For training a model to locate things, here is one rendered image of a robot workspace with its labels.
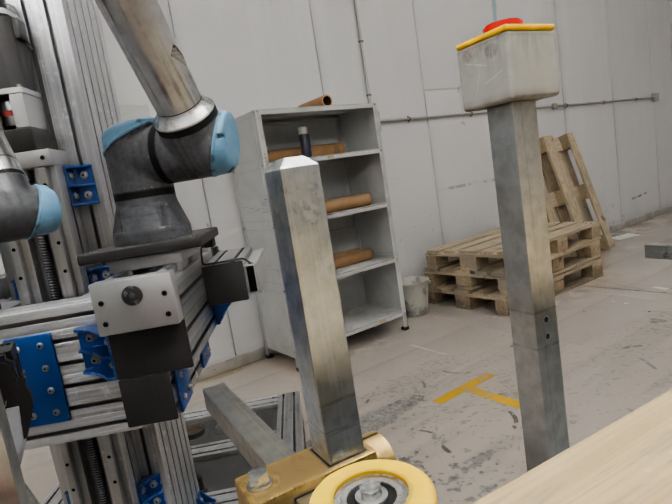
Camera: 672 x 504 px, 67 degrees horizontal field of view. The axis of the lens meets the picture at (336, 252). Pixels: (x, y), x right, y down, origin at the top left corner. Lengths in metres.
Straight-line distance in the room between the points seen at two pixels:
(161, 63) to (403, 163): 3.38
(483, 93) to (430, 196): 3.80
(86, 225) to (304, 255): 0.91
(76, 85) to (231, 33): 2.36
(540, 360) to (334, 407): 0.25
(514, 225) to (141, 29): 0.63
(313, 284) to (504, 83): 0.27
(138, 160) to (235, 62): 2.54
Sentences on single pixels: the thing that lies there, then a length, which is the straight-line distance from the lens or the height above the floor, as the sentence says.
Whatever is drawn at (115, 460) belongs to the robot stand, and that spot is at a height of 0.57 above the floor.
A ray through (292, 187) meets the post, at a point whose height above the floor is 1.10.
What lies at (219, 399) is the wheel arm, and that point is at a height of 0.86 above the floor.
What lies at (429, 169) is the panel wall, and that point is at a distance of 4.36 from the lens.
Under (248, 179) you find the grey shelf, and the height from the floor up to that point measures 1.18.
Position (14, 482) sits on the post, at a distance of 0.41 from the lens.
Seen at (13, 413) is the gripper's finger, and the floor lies 0.90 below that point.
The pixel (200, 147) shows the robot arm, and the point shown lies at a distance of 0.97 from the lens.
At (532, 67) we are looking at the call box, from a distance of 0.56.
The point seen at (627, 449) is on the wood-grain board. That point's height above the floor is 0.90.
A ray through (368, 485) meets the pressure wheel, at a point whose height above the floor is 0.91.
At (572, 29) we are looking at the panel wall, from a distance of 6.35.
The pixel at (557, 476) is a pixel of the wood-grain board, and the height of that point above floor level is 0.90.
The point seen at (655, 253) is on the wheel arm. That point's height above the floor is 0.83.
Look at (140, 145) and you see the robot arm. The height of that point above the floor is 1.22.
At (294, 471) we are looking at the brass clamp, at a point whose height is 0.87.
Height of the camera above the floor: 1.10
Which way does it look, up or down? 8 degrees down
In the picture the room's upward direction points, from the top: 9 degrees counter-clockwise
